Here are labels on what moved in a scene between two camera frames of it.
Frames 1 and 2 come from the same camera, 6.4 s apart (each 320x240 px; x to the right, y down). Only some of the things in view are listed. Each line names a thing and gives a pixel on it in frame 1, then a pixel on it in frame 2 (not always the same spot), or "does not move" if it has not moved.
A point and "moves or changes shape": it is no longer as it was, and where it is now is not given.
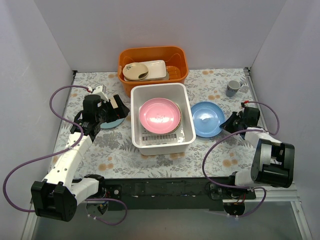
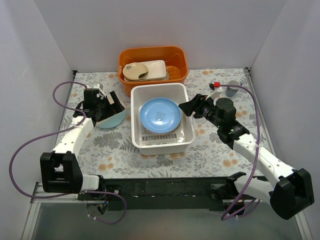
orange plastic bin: (176, 61) does not move
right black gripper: (235, 121) -> (197, 107)
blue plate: (208, 117) moves or changes shape
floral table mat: (217, 93) does not move
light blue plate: (112, 124) does not move
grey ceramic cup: (232, 87) does not move
